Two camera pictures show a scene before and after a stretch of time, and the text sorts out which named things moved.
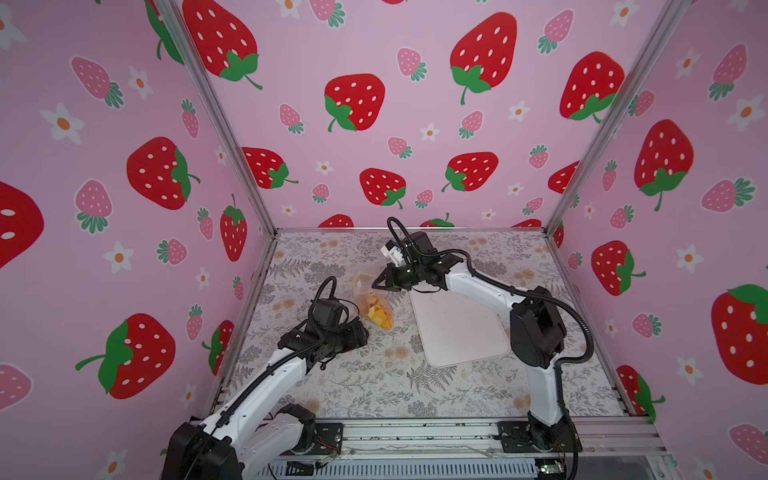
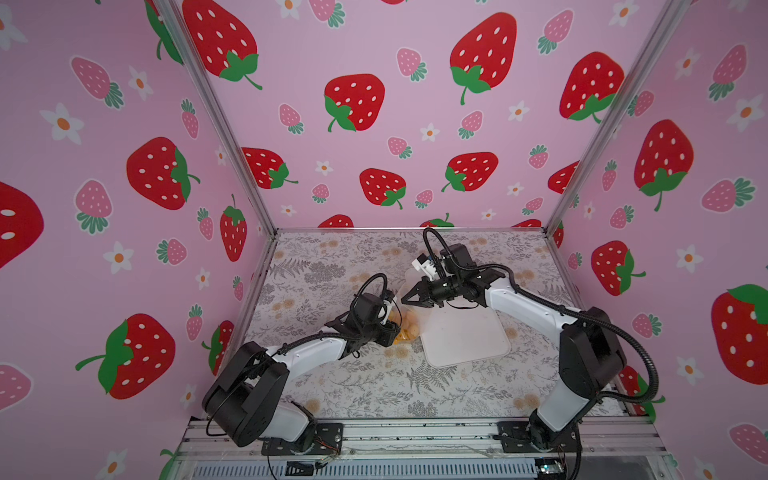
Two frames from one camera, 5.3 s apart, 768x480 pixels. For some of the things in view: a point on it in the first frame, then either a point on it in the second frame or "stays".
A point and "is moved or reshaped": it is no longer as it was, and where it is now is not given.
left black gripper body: [343, 339] → [381, 334]
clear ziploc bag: [372, 304] is moved or reshaped
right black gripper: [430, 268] → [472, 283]
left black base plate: [328, 439] stays
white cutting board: [455, 327] stays
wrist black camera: [326, 313] → [368, 309]
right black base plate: [517, 437] stays
